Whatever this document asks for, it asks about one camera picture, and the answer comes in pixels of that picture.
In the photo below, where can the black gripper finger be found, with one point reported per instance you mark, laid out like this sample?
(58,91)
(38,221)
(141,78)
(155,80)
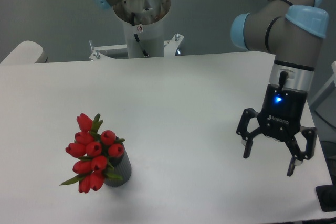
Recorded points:
(298,156)
(242,130)

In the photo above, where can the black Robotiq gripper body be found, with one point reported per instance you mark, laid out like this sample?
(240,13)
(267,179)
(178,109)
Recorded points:
(281,113)

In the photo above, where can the red tulip bouquet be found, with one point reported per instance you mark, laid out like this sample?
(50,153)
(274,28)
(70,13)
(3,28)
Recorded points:
(92,150)

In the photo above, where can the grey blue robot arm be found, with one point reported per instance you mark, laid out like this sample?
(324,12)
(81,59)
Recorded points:
(292,30)

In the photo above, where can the dark grey ribbed vase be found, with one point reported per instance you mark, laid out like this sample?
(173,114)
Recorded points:
(118,170)

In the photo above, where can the white furniture at right edge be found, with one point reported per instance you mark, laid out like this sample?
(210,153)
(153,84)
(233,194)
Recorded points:
(322,94)

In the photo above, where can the black device at table edge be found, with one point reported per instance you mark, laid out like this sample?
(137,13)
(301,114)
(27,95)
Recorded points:
(326,197)

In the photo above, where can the beige chair back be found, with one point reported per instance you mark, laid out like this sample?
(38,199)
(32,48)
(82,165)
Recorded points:
(27,52)

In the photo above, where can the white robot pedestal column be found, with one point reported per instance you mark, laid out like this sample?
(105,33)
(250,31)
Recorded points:
(143,26)

